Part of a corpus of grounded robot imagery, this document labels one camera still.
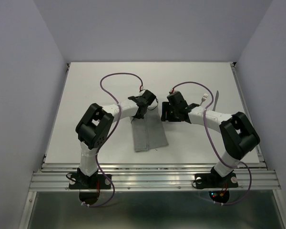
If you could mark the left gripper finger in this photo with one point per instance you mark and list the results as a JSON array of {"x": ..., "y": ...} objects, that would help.
[
  {"x": 143, "y": 112},
  {"x": 139, "y": 114}
]

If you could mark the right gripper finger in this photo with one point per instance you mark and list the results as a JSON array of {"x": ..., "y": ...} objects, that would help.
[
  {"x": 175, "y": 116},
  {"x": 165, "y": 111}
]

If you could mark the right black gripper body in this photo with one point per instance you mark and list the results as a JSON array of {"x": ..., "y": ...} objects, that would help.
[{"x": 173, "y": 109}]

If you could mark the grey cloth napkin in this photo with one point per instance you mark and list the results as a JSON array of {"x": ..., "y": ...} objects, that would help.
[{"x": 148, "y": 133}]

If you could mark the silver fork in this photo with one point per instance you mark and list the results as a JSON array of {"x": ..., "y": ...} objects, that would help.
[{"x": 204, "y": 98}]

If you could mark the silver knife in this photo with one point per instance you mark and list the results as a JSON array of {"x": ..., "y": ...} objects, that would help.
[{"x": 216, "y": 100}]

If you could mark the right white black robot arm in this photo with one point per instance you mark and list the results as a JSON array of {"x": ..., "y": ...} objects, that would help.
[{"x": 238, "y": 135}]

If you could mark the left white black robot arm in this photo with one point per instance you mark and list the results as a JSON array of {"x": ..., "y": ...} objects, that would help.
[{"x": 93, "y": 131}]

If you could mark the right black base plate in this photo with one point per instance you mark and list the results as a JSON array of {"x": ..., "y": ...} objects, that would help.
[{"x": 212, "y": 181}]

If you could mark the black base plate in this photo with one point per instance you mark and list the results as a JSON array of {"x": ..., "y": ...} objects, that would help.
[
  {"x": 212, "y": 181},
  {"x": 95, "y": 182}
]

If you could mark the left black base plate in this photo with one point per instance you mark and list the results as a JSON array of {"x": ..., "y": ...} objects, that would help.
[{"x": 95, "y": 182}]

